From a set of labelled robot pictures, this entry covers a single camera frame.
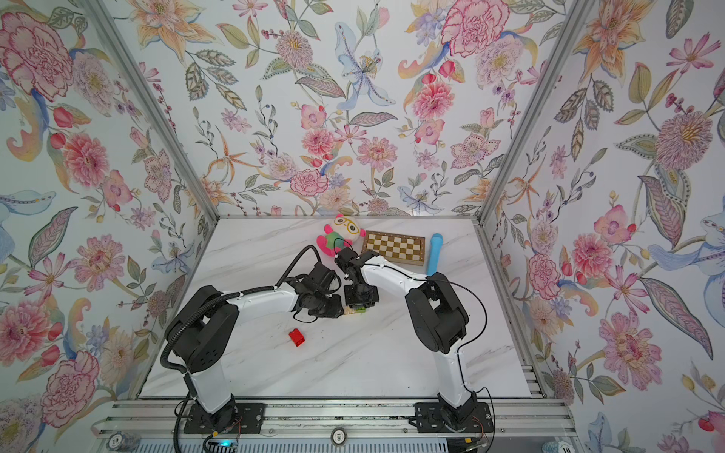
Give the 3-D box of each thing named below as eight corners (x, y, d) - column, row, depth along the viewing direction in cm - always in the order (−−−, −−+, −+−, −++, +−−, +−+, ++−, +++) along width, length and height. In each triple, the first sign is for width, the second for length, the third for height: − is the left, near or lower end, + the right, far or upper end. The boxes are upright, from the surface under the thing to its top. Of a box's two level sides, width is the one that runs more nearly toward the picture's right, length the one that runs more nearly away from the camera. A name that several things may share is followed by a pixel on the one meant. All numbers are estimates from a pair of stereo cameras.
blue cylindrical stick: (425, 275, 104) (426, 271, 102) (430, 237, 116) (432, 232, 114) (438, 278, 104) (439, 273, 102) (442, 239, 116) (444, 234, 114)
